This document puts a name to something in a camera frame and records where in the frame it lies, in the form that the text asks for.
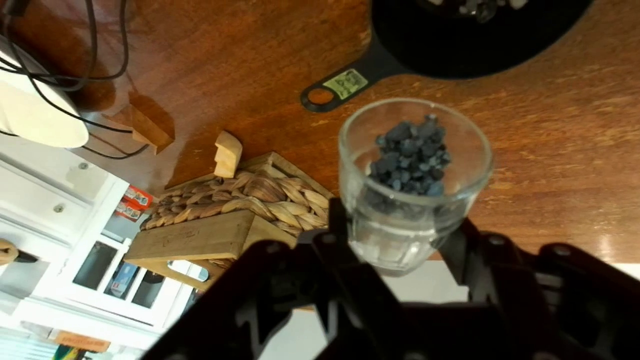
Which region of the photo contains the pale wooden piece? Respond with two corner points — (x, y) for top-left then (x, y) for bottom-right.
(212, 130), (244, 180)

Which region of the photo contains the pile of small pebbles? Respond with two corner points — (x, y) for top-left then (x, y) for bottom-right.
(365, 0), (528, 200)

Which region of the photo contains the small glass cup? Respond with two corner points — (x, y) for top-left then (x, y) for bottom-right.
(337, 96), (496, 276)

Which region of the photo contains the woven wooden basket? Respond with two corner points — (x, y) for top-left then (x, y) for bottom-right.
(124, 149), (335, 291)

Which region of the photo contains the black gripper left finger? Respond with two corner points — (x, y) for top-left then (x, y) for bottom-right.
(143, 198), (410, 360)

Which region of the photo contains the small black pot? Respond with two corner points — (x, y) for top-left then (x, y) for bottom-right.
(299, 0), (597, 114)

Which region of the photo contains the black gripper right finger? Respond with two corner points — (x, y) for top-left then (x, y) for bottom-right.
(438, 215), (640, 360)

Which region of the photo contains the thin black wire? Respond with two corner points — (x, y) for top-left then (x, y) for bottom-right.
(0, 52), (153, 161)

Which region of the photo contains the long white sideboard cabinet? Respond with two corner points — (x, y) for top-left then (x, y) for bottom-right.
(0, 135), (208, 360)

